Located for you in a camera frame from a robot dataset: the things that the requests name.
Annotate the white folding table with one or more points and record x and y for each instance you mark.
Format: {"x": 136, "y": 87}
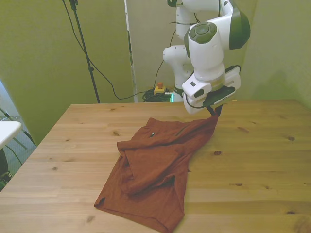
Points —
{"x": 7, "y": 132}

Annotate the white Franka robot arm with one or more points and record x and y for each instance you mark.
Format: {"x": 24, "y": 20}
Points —
{"x": 206, "y": 53}

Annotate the rust red shirt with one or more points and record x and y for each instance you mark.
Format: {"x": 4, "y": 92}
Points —
{"x": 150, "y": 170}

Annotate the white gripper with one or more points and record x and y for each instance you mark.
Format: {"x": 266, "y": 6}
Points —
{"x": 189, "y": 110}

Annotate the yellow emergency stop button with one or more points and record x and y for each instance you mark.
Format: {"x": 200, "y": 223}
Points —
{"x": 159, "y": 90}

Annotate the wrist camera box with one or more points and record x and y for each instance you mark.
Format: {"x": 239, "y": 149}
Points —
{"x": 218, "y": 95}

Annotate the black tripod stand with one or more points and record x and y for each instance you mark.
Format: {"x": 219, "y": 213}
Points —
{"x": 91, "y": 70}

